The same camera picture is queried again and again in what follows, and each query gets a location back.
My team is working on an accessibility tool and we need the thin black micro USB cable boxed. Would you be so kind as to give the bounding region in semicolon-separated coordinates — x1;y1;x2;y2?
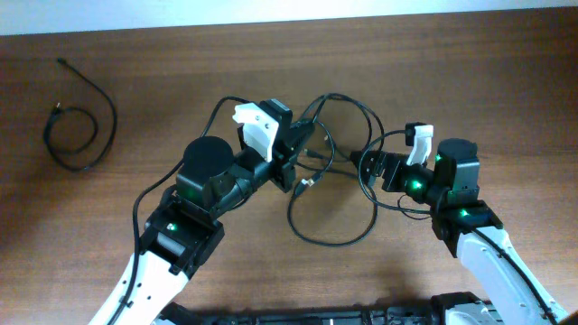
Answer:
42;57;119;173

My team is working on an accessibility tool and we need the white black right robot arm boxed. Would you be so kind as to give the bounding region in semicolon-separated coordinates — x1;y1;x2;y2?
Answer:
350;135;571;324

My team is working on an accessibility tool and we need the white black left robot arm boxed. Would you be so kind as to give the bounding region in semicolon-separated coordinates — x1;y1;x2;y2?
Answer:
91;122;314;324

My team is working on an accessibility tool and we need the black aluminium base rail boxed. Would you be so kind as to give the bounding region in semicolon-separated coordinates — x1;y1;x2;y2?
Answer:
157;291;493;325

